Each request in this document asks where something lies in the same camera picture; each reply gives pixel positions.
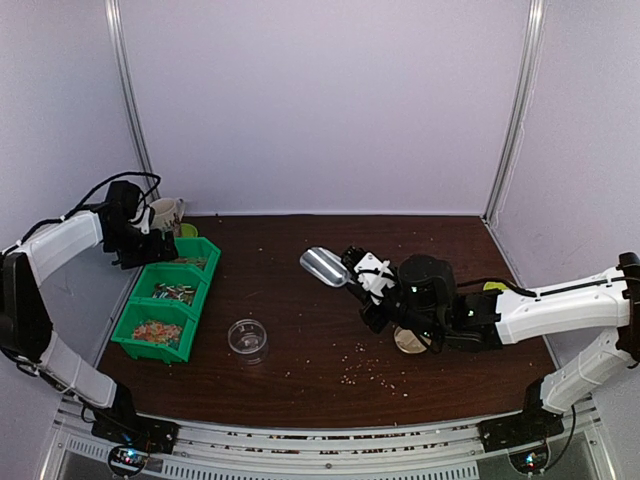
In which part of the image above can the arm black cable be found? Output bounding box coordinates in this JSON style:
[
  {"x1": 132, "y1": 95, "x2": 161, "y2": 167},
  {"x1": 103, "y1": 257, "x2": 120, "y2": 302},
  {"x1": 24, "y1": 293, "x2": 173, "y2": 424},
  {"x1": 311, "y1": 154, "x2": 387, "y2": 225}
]
[
  {"x1": 459, "y1": 277, "x2": 576, "y2": 466},
  {"x1": 19, "y1": 171, "x2": 162, "y2": 241}
]

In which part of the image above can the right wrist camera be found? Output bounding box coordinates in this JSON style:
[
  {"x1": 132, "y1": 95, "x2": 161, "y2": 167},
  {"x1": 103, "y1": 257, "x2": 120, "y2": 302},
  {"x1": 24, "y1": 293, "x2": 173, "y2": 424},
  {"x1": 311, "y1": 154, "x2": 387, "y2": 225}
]
[{"x1": 397, "y1": 254, "x2": 457, "y2": 322}]

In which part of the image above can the green bin compartment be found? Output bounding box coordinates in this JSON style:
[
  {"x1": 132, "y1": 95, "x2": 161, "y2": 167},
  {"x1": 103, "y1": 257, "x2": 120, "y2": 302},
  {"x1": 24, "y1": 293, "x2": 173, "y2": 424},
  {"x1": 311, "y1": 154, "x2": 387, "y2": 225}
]
[
  {"x1": 130, "y1": 265, "x2": 210, "y2": 316},
  {"x1": 165, "y1": 237, "x2": 221, "y2": 279}
]

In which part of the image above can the star candies pile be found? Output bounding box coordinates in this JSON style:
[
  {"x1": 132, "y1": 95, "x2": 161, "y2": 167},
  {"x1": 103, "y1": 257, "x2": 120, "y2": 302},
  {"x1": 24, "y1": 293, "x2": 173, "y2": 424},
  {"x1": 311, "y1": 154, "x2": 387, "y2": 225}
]
[{"x1": 132, "y1": 320, "x2": 183, "y2": 349}]

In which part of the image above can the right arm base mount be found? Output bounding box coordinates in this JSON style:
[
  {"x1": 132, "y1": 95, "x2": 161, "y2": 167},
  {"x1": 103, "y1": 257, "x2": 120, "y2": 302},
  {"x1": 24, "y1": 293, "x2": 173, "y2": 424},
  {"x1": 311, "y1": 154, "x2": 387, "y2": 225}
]
[{"x1": 478, "y1": 412, "x2": 564, "y2": 452}]

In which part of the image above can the metal scoop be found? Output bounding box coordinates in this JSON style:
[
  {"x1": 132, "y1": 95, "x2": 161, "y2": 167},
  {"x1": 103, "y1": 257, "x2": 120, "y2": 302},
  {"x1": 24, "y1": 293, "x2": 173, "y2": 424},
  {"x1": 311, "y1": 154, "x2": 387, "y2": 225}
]
[{"x1": 299, "y1": 246, "x2": 351, "y2": 288}]

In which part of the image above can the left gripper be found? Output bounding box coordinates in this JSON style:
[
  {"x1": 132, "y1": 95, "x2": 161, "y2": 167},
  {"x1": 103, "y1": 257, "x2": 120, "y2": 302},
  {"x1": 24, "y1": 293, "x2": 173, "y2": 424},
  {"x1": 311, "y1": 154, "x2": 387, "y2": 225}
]
[{"x1": 105, "y1": 222, "x2": 177, "y2": 269}]

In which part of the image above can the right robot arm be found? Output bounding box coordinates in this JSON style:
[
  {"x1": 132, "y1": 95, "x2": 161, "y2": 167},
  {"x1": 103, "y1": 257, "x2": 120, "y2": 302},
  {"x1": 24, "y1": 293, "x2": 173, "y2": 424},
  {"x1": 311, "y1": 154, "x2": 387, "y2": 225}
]
[{"x1": 340, "y1": 247, "x2": 639, "y2": 442}]

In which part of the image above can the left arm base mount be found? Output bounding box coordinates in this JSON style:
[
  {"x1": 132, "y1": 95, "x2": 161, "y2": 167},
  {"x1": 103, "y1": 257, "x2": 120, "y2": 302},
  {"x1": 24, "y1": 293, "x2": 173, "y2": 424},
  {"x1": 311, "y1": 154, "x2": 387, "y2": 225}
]
[{"x1": 91, "y1": 417, "x2": 179, "y2": 454}]

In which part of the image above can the left aluminium corner post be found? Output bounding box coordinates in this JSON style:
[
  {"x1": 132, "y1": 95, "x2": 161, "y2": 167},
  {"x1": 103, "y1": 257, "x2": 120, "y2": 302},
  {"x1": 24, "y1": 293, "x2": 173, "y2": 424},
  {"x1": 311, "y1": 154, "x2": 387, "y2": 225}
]
[{"x1": 104, "y1": 0, "x2": 154, "y2": 175}]

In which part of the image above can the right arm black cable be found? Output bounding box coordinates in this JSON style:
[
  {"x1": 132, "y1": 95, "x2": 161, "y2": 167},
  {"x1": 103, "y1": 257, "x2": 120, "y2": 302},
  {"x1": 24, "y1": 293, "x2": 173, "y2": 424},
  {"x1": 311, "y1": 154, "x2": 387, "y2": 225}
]
[{"x1": 459, "y1": 277, "x2": 576, "y2": 466}]

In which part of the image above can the green bowl right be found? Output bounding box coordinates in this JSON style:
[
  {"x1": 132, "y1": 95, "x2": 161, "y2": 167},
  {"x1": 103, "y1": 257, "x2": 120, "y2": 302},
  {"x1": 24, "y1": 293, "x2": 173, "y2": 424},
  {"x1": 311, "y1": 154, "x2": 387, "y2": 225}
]
[{"x1": 483, "y1": 281, "x2": 508, "y2": 291}]

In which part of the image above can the yellow candies pile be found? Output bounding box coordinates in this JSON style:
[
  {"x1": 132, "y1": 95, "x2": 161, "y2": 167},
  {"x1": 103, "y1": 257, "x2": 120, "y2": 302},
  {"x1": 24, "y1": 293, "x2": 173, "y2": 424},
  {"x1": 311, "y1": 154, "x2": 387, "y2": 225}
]
[{"x1": 173, "y1": 257, "x2": 208, "y2": 271}]

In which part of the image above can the clear plastic jar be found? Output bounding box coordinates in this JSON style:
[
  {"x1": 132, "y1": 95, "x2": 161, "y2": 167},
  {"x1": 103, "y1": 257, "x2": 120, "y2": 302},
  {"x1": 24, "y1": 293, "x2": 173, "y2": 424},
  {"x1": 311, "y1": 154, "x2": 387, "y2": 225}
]
[{"x1": 227, "y1": 319, "x2": 269, "y2": 366}]

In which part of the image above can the gold jar lid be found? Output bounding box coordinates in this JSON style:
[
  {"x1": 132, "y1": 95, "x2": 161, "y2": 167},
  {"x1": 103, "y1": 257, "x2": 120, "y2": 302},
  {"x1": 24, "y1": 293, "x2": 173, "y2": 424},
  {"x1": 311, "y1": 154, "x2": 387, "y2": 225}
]
[{"x1": 393, "y1": 326, "x2": 431, "y2": 355}]

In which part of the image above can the right aluminium corner post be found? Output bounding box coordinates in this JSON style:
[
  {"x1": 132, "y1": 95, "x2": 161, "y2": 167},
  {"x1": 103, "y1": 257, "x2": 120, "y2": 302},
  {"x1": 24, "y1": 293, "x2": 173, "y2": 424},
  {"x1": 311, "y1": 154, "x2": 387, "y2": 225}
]
[{"x1": 484, "y1": 0, "x2": 546, "y2": 225}]

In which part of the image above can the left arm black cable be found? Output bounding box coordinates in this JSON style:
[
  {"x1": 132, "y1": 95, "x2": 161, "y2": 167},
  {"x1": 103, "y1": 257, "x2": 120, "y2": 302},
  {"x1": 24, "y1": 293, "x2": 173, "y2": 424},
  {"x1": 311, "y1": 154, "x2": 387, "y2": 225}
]
[{"x1": 19, "y1": 171, "x2": 162, "y2": 241}]

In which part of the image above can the green bowl behind bins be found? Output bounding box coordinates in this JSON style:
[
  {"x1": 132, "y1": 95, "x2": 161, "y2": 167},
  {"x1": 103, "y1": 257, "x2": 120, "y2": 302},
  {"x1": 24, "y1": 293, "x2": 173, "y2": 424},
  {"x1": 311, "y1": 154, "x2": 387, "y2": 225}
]
[{"x1": 180, "y1": 223, "x2": 199, "y2": 238}]

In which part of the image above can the white ceramic mug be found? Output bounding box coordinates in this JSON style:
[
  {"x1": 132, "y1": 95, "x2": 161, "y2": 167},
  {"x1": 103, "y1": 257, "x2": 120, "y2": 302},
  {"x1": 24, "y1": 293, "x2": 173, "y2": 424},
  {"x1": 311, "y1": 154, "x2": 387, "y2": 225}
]
[{"x1": 150, "y1": 198, "x2": 186, "y2": 237}]

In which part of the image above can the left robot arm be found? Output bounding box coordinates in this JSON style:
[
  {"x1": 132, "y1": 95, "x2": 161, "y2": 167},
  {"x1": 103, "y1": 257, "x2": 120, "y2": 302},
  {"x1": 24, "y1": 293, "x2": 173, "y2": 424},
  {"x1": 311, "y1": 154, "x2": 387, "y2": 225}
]
[{"x1": 1, "y1": 210, "x2": 178, "y2": 444}]

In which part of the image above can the aluminium corner post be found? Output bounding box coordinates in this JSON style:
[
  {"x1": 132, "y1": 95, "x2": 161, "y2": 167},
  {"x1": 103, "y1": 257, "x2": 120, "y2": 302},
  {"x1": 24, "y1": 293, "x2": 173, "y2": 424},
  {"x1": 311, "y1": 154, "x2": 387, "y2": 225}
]
[
  {"x1": 104, "y1": 0, "x2": 154, "y2": 175},
  {"x1": 484, "y1": 0, "x2": 546, "y2": 225}
]

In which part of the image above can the aluminium front rail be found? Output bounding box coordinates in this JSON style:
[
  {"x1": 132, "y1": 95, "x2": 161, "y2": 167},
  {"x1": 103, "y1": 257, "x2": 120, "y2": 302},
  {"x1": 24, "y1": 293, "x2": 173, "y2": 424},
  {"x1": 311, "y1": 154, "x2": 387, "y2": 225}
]
[{"x1": 36, "y1": 396, "x2": 623, "y2": 479}]

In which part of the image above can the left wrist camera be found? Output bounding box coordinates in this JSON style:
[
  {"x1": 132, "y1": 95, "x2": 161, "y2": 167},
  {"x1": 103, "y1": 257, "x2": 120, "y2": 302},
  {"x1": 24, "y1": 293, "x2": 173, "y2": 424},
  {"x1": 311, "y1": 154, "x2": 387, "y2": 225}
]
[{"x1": 106, "y1": 180, "x2": 142, "y2": 220}]

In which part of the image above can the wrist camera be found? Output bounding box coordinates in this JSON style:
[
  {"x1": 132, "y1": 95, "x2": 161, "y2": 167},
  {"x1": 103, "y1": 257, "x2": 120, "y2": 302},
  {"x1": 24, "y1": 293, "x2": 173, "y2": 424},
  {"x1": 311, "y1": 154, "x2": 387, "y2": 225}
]
[
  {"x1": 397, "y1": 254, "x2": 457, "y2": 322},
  {"x1": 106, "y1": 180, "x2": 142, "y2": 220}
]

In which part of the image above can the green bin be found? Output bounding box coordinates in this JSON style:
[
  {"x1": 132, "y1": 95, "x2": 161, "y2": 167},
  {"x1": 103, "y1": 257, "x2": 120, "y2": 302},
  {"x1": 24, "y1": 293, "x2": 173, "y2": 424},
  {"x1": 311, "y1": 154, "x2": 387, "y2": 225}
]
[{"x1": 111, "y1": 300, "x2": 198, "y2": 364}]

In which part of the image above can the lollipop candies pile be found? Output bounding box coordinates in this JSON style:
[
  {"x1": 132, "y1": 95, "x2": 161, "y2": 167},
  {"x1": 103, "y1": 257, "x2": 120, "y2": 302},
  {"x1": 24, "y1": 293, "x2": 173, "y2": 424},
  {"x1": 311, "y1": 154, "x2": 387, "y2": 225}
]
[{"x1": 151, "y1": 283, "x2": 196, "y2": 306}]

